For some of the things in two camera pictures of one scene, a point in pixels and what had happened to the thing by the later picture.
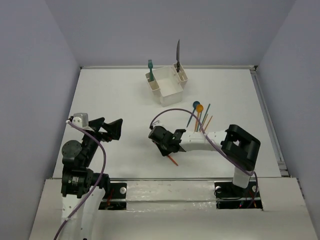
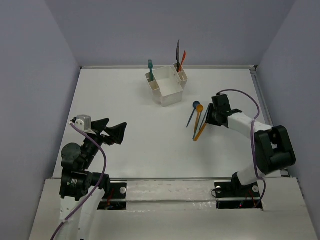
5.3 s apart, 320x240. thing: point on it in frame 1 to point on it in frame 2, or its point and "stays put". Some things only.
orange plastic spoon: [199, 108] stays put
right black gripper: [164, 152] to [209, 119]
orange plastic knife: [172, 160] to [182, 61]
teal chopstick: [204, 117] stays put
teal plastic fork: [150, 65] stays put
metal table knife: [178, 56] stays put
